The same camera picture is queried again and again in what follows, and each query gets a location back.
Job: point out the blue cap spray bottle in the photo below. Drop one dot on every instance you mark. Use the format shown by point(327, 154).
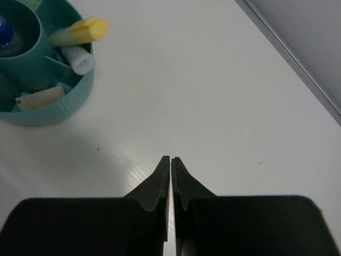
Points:
point(11, 41)

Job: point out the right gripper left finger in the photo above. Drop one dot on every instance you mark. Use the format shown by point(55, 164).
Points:
point(149, 229)

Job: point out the teal round organizer container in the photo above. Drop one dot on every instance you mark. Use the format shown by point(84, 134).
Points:
point(40, 67)

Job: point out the tan eraser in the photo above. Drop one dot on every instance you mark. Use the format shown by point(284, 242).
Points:
point(42, 105)

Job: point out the grey eraser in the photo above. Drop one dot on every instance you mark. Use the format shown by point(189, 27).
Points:
point(27, 102)

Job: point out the blue highlighter marker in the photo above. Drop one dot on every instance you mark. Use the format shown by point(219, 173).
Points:
point(80, 60)

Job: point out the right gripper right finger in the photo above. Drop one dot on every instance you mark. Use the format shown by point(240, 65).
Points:
point(185, 188)

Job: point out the yellow highlighter marker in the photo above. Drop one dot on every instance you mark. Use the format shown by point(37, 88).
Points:
point(83, 31)

